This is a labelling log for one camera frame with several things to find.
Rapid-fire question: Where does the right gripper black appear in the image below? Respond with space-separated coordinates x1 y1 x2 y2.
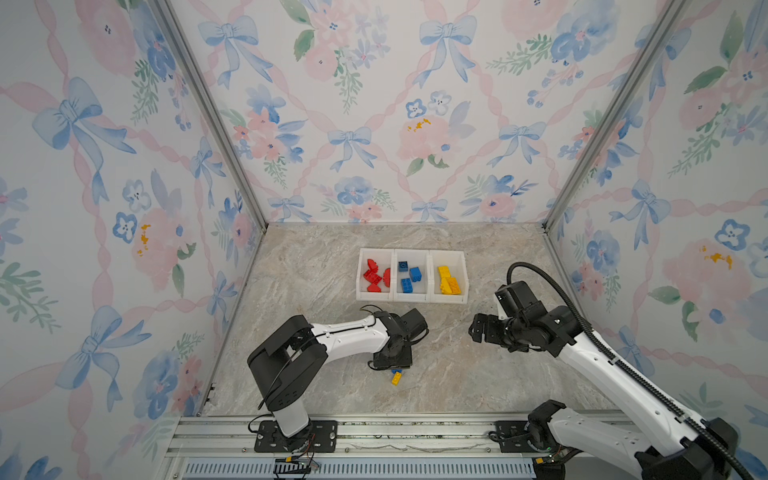
466 313 527 350

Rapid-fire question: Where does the yellow curved lego brick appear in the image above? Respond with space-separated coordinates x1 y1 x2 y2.
448 277 462 295

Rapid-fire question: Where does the white bin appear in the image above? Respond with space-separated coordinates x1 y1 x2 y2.
355 248 395 301
392 249 428 303
427 250 469 304

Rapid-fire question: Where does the yellow long lego brick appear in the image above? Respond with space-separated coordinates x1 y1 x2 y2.
440 278 453 295

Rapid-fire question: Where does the long red lego brick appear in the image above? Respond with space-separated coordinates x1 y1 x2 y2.
363 270 382 285

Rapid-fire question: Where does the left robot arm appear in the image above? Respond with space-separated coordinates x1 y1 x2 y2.
247 305 429 438

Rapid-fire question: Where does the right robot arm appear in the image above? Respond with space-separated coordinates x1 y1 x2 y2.
468 281 748 479

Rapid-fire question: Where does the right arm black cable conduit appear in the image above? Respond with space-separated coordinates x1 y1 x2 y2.
505 261 756 480

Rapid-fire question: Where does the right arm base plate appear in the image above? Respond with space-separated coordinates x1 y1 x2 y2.
494 419 582 455

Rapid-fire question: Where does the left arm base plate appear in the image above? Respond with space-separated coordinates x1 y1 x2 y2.
254 420 339 454

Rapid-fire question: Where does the aluminium rail frame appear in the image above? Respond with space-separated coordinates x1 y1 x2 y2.
155 410 637 479

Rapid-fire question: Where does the left aluminium corner post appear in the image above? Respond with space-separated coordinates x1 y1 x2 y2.
148 0 268 234

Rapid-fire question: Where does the aluminium corner post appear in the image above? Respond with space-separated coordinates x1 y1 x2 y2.
148 0 268 234
541 0 690 234

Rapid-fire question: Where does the right aluminium corner post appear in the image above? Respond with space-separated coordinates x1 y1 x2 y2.
541 0 690 234

